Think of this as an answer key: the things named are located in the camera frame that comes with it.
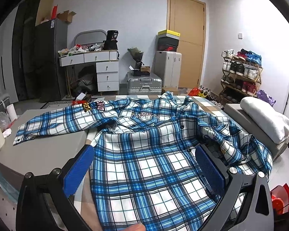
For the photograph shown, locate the silver aluminium suitcase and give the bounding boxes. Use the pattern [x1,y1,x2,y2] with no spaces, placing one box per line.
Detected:
[127,71,162,95]

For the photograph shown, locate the wrapped flower bouquet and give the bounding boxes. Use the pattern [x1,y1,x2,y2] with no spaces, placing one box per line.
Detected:
[127,48,144,70]

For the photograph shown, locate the person's fingertip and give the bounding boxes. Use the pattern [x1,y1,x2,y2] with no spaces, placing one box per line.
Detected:
[122,223,146,231]

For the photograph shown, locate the wooden door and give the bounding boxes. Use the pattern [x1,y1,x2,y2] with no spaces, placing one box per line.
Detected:
[166,0,206,88]

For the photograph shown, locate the grey bed headboard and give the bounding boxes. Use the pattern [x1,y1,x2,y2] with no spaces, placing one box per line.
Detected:
[224,104,289,161]

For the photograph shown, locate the red box on floor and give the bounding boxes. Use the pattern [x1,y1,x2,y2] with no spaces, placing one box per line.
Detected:
[72,92,91,105]

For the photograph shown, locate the orange toy on floor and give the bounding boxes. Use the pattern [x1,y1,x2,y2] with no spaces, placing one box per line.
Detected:
[188,88,210,98]

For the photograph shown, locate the red plastic stool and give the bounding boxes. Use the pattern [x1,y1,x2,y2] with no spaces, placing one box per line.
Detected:
[271,184,289,215]

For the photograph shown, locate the black wardrobe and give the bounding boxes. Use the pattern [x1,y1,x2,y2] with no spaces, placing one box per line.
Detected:
[12,18,69,102]

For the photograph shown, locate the cardboard boxes on wardrobe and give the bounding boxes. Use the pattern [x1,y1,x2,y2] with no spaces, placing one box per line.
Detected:
[35,0,76,26]

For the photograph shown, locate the purple bag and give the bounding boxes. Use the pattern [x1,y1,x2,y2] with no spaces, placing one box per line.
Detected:
[256,89,276,107]

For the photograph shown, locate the blue white plaid shirt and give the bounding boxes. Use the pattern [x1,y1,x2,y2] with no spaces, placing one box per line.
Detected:
[14,93,272,230]

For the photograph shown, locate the black bag on desk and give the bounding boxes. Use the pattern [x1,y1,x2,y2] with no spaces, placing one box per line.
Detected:
[103,30,118,50]

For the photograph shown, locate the white pillow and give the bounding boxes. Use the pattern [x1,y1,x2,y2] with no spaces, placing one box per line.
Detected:
[240,96,289,144]

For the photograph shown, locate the wooden shoe rack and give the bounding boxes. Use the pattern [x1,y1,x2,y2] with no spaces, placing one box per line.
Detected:
[219,49,263,104]

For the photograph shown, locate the white drawer desk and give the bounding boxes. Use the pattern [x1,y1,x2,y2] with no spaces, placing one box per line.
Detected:
[59,50,119,94]

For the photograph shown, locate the black red shoe box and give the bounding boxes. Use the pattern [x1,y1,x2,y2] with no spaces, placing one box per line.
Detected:
[158,37,179,52]

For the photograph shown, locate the yellow-lidded shoe box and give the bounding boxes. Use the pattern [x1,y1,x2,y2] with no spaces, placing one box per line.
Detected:
[158,30,181,40]

